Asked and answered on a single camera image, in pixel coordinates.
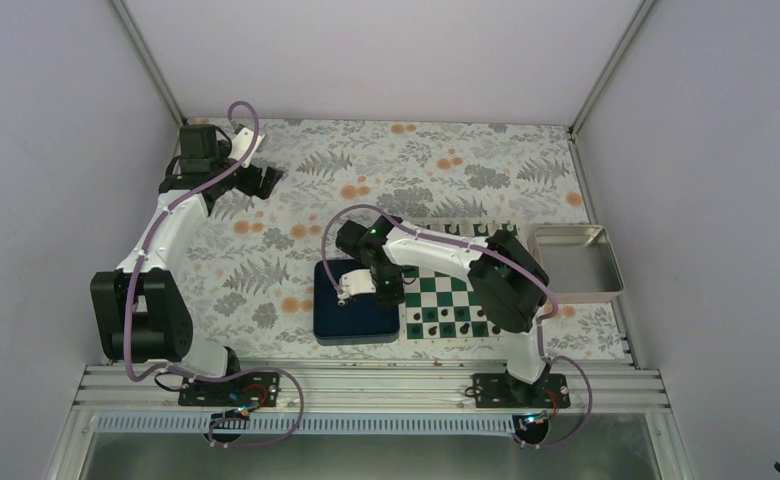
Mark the aluminium rail frame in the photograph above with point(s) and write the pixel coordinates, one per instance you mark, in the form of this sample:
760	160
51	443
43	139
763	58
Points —
374	387

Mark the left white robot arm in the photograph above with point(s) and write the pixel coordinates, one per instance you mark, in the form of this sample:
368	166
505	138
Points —
139	310

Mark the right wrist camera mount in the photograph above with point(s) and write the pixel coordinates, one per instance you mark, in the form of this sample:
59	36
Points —
355	283

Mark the dark blue tray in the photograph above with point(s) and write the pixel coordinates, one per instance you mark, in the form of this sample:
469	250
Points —
359	321

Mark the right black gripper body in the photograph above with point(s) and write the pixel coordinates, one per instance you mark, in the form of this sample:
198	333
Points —
395	287

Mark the floral table mat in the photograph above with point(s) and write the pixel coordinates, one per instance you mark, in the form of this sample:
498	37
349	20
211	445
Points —
248	275

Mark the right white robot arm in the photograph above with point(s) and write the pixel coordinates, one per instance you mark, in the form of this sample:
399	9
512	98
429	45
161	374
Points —
509	282

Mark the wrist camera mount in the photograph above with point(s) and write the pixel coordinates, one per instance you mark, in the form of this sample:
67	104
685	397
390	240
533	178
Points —
246	141
355	283

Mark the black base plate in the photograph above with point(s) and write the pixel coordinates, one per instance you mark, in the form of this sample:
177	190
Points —
501	391
259	389

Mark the black chess piece row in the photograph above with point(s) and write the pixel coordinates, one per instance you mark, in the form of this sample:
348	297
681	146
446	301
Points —
441	323

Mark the green white chess board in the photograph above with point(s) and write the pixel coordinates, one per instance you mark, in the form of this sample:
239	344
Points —
425	287

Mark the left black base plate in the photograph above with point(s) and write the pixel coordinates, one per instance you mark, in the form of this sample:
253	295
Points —
259	389

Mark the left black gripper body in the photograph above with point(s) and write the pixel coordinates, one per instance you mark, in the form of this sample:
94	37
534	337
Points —
247	187

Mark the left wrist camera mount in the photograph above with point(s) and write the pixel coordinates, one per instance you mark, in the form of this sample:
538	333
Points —
246	141

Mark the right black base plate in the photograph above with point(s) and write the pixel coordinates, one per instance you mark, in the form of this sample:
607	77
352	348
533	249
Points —
501	391

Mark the silver metal tin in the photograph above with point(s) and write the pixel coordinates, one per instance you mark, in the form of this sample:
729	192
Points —
580	261

